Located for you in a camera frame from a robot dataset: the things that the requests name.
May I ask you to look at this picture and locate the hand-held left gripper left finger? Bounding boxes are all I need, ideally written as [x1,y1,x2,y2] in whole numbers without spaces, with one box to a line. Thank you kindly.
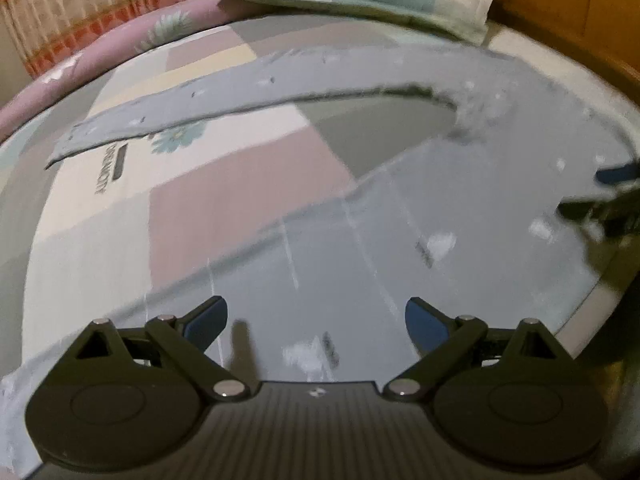
[65,296,261,403]

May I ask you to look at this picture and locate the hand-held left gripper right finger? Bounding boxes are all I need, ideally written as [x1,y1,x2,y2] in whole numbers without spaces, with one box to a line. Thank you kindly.
[382,296,571,403]

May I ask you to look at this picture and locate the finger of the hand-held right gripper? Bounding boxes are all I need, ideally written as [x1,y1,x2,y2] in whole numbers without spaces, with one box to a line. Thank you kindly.
[594,159,640,186]
[554,190,640,240]

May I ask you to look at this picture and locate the grey printed pajama pants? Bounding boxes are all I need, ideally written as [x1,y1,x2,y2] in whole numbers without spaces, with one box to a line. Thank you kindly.
[0,42,640,480]

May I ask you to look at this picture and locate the bed with patchwork sheet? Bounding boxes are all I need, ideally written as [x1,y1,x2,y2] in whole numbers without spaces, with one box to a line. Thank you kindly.
[0,10,640,411]

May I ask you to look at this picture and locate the wooden headboard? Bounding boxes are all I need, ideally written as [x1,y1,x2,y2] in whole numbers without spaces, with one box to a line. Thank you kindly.
[457,0,640,136]

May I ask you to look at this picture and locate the purple floral quilt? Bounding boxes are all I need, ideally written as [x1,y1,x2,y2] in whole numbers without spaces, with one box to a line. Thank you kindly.
[0,0,261,131]

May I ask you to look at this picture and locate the patterned orange beige curtain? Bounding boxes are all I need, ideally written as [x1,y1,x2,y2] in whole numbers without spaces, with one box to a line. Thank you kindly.
[0,0,261,78]

